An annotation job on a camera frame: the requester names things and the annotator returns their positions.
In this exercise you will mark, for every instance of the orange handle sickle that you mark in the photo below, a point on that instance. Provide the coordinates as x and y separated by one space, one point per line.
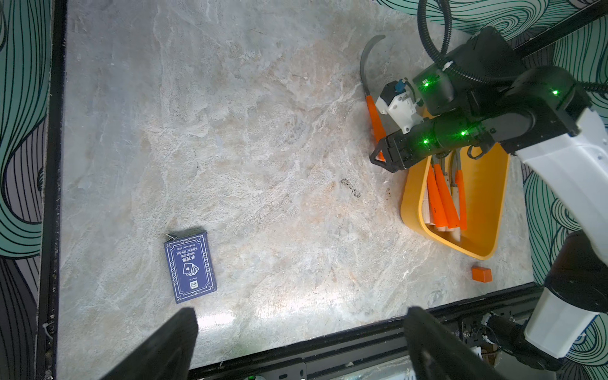
452 216
437 212
459 187
378 130

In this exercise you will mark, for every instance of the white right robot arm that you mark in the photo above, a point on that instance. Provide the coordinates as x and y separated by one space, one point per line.
481 95

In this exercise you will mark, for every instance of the small orange block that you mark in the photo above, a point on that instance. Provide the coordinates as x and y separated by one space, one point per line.
481 274

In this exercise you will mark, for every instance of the black vertical frame post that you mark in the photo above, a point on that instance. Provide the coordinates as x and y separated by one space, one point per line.
578 20
49 288

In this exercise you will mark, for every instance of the yellow plastic storage tray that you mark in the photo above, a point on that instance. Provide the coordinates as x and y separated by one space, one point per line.
485 187

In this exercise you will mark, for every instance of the blue playing card box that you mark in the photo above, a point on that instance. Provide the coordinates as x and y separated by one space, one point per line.
190 267

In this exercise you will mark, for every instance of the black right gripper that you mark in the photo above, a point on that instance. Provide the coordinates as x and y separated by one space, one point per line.
436 136

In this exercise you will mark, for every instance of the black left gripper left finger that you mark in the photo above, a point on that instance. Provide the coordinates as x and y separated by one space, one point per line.
166 354

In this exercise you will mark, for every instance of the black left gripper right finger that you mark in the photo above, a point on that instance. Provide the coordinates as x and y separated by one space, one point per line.
437 354

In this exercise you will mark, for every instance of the black vertical frame post left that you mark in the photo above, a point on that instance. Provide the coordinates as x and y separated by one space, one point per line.
49 288

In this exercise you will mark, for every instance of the black vertical frame post right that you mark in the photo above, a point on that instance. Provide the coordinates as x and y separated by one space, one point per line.
578 20

